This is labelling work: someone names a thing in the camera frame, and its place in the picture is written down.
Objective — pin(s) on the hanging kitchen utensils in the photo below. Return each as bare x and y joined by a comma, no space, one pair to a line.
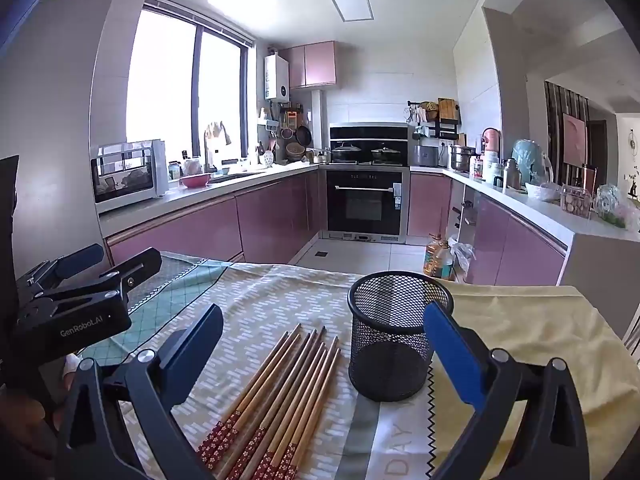
291,116

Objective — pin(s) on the black wall rack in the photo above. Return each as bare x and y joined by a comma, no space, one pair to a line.
447,130

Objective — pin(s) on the green beige patterned tablecloth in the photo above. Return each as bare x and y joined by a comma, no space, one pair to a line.
270,300

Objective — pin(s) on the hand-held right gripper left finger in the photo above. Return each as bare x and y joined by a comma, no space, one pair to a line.
195,355

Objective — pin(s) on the woven basket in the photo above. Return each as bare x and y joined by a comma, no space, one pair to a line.
295,151

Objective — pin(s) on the steel thermos flask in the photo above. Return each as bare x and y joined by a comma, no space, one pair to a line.
510,175

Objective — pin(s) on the small glass jar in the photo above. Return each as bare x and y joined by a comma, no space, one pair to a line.
174,171

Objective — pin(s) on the metal sink faucet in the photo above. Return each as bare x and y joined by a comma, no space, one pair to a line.
206,155

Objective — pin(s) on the black mesh utensil holder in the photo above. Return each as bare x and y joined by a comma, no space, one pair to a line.
385,350

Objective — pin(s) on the yellow zigzag-edged cloth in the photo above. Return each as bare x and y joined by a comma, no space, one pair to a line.
550,320

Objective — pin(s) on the white wall water heater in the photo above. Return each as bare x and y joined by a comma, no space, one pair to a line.
276,77

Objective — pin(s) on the bundle of wooden chopsticks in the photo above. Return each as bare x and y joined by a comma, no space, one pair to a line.
285,385

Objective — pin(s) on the wall clock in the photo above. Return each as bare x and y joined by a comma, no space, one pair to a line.
634,140

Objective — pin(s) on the polka dot utensil jar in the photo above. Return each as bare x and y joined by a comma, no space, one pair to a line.
269,158

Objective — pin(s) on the white plastic container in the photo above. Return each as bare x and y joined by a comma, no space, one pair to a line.
492,167

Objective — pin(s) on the pink bowl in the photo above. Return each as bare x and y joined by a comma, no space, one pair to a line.
195,181

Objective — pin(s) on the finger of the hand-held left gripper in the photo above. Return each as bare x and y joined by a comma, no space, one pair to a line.
80,260
140,264

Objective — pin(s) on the ceiling light panel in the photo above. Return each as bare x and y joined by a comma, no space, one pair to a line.
350,5

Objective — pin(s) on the person's left hand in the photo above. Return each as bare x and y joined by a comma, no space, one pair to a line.
71,365

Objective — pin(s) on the hanging black frying pan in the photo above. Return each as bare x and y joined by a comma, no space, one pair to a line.
304,136

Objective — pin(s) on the yellow cooking oil bottle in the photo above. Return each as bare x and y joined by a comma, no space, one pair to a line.
431,260

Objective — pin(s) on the pink wall cabinet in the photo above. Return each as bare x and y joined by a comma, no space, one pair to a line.
315,65

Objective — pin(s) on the black built-in oven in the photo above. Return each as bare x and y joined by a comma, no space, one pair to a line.
365,205

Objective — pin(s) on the black range hood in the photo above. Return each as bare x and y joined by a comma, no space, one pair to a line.
370,132

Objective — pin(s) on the white kitchen countertop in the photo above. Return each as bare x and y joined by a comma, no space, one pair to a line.
200,195

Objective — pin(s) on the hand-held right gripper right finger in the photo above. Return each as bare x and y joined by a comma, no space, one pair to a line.
455,360

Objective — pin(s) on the clear plastic bag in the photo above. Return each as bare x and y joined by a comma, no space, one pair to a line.
615,207

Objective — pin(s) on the dark-framed kitchen window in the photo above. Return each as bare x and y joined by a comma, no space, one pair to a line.
165,85

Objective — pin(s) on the hanging cloth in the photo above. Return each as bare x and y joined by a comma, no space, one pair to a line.
217,132

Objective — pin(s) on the teal rounded container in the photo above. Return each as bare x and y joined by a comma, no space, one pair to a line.
530,160

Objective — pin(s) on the silver countertop appliance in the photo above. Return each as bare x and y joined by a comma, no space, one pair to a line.
425,156

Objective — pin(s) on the pink kettle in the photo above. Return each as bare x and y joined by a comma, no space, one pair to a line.
492,140

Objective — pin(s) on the pink base cabinet run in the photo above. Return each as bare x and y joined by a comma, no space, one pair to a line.
200,230
515,255

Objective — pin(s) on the steel stockpot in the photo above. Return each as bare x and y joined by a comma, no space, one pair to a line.
462,157

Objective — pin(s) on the wooden cutting board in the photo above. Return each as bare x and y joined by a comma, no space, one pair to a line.
447,109

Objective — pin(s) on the copper tumbler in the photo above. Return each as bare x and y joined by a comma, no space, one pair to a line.
590,180

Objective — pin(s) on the black wok with lid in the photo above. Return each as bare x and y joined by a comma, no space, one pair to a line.
346,152
385,155

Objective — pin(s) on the clear plastic box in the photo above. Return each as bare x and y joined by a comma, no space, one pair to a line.
575,205

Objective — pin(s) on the white countertop oven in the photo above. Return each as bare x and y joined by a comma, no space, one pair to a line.
125,175

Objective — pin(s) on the white plastic bag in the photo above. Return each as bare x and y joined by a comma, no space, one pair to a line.
462,257

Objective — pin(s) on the pink wall painting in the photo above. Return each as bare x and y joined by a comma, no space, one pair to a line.
575,137

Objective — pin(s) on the two cooking oil bottles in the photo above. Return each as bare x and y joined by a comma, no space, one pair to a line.
446,266

